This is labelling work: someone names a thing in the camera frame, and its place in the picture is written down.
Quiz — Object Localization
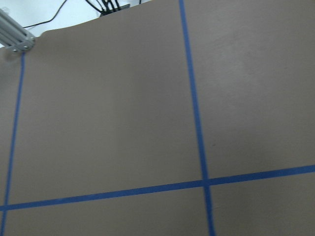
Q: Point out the brown paper table cover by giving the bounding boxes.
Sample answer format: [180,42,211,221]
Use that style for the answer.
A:
[0,0,315,236]

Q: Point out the black cable plugs cluster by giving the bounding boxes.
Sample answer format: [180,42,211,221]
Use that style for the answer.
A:
[85,0,130,17]

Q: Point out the aluminium frame post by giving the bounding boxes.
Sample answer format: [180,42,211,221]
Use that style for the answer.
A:
[0,9,35,52]

